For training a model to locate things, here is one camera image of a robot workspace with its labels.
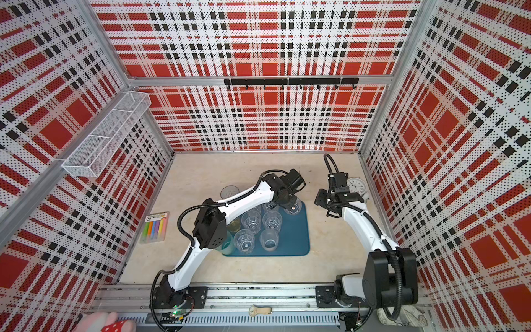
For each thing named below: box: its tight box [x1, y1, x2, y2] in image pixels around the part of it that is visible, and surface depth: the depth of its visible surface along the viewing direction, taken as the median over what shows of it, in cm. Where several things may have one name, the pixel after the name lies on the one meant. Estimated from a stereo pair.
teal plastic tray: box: [222, 201, 311, 257], surface depth 88 cm
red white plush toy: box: [78, 311, 138, 332], surface depth 65 cm
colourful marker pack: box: [138, 210, 170, 244], surface depth 92 cm
